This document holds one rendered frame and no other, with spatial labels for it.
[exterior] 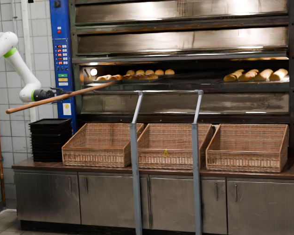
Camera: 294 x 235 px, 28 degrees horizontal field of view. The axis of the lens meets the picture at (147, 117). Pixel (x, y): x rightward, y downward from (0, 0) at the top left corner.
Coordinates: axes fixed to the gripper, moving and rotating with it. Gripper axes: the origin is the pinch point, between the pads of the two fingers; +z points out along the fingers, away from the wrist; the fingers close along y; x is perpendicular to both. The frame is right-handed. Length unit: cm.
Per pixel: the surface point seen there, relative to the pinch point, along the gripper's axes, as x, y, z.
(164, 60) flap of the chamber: -67, -20, 54
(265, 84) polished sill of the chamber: -83, 2, 133
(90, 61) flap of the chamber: -66, -20, -11
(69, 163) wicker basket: -32, 60, -19
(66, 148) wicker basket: -31, 47, -21
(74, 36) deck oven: -81, -42, -32
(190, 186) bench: -28, 73, 83
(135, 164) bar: -22, 56, 42
